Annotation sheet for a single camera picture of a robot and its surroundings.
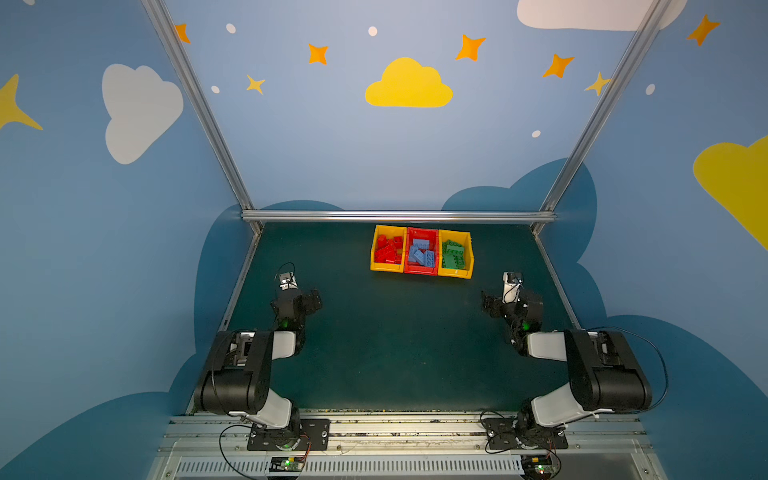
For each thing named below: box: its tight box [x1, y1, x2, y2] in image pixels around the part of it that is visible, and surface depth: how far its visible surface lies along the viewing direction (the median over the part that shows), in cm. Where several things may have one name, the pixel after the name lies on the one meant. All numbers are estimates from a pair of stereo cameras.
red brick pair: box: [389, 247, 402, 265], surface depth 109 cm
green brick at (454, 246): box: [446, 239, 465, 252], surface depth 113 cm
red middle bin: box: [404, 227, 439, 276], surface depth 107 cm
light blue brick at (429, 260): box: [424, 250, 435, 268], surface depth 109 cm
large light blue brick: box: [413, 239, 430, 250], surface depth 114 cm
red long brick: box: [387, 236, 403, 252], surface depth 113 cm
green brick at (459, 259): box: [453, 249, 465, 269], surface depth 112 cm
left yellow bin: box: [370, 225, 407, 273], surface depth 108 cm
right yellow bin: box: [437, 229, 475, 280], surface depth 106 cm
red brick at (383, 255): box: [374, 246, 391, 264], surface depth 109 cm
